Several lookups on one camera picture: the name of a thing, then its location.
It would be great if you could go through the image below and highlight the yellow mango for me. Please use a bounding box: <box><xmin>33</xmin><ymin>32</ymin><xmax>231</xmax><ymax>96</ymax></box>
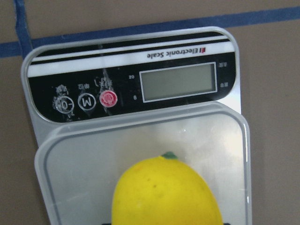
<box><xmin>112</xmin><ymin>152</ymin><xmax>223</xmax><ymax>225</ymax></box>

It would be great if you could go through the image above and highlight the grey electronic kitchen scale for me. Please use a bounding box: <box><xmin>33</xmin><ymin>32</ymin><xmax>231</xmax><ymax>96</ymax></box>
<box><xmin>21</xmin><ymin>26</ymin><xmax>252</xmax><ymax>225</ymax></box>

